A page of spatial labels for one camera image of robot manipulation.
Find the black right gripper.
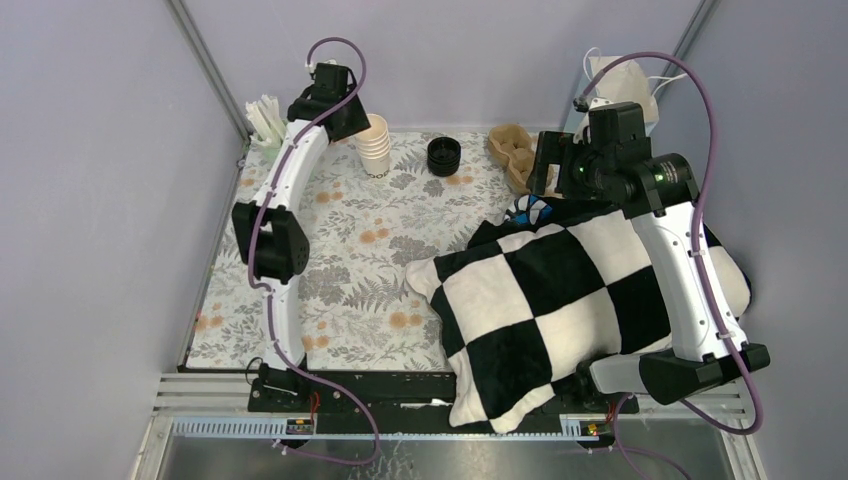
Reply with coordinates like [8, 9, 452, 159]
[524, 130, 613, 201]

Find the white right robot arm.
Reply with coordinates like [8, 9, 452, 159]
[526, 102, 771, 412]

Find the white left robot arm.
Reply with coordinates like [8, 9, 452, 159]
[231, 63, 370, 411]

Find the stack of cardboard cup carriers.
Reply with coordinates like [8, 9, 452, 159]
[487, 124, 535, 195]

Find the blue white patterned object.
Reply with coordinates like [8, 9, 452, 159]
[504, 194, 552, 226]

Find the green cup with straws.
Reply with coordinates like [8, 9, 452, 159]
[245, 95, 287, 161]

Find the stack of paper cups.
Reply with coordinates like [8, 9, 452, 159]
[353, 113, 391, 179]

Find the light blue paper bag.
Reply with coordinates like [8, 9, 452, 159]
[577, 47, 688, 135]

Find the black white checkered pillow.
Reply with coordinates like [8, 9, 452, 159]
[405, 195, 753, 435]

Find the floral patterned table mat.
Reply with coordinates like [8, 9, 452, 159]
[183, 132, 515, 371]

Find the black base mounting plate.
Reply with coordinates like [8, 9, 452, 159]
[247, 370, 641, 436]

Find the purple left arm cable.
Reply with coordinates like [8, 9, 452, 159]
[246, 36, 383, 467]

